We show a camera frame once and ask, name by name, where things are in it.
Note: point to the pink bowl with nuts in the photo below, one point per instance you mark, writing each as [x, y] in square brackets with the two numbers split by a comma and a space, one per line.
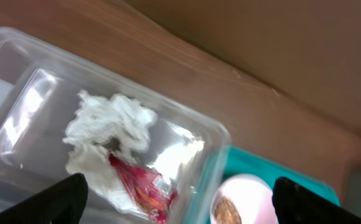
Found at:
[243, 198]

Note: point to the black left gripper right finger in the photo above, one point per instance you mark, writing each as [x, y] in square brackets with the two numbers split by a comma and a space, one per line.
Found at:
[295, 204]

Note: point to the white napkin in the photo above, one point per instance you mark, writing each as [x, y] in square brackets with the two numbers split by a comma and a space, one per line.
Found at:
[103, 126]

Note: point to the clear plastic waste bin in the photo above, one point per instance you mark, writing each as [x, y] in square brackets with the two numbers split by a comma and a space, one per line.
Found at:
[146, 157]

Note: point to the red snack wrapper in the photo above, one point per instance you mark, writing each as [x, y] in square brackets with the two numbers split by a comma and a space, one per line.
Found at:
[147, 188]

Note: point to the teal serving tray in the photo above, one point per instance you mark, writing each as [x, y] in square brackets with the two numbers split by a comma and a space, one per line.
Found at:
[244, 162]

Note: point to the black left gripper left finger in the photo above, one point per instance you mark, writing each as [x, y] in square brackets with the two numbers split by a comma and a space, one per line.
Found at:
[62, 203]

